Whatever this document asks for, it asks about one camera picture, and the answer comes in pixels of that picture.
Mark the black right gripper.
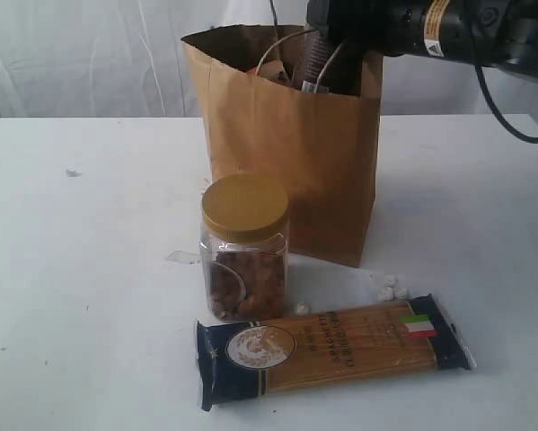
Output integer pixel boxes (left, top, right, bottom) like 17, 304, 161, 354
305, 0, 431, 58

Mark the dark tea jar clear lid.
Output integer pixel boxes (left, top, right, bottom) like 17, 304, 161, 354
298, 31, 342, 93

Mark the brown paper pouch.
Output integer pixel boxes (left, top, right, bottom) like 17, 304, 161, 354
247, 60, 291, 86

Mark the clear jar with gold lid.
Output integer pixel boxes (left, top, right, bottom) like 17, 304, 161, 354
199, 173, 289, 321

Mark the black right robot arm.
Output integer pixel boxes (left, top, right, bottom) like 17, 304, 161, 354
306, 0, 538, 83

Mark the brown paper shopping bag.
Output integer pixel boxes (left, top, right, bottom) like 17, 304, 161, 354
182, 25, 383, 267

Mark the clear tape scrap on table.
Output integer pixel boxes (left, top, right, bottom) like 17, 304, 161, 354
164, 251, 200, 265

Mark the white backdrop curtain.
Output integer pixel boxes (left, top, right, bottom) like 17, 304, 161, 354
0, 0, 538, 123

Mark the spaghetti packet with Italian flag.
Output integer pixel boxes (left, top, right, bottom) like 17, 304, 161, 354
196, 295, 475, 411

